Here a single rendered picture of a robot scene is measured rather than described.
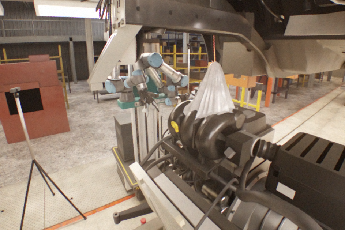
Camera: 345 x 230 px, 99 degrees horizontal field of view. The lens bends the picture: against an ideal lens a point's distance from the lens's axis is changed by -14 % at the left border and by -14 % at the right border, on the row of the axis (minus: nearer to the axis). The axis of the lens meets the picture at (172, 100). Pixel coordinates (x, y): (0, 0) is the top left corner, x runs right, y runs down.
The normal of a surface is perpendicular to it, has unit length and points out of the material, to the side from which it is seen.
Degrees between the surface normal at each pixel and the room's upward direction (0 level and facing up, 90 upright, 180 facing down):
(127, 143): 90
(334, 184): 80
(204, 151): 111
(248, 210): 49
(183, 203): 16
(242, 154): 90
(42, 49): 90
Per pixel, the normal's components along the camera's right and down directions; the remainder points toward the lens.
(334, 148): 0.00, -0.96
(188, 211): -0.22, -0.88
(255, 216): -0.69, -0.06
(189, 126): -0.47, -0.15
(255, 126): 0.56, 0.04
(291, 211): -0.58, -0.66
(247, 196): -0.98, -0.15
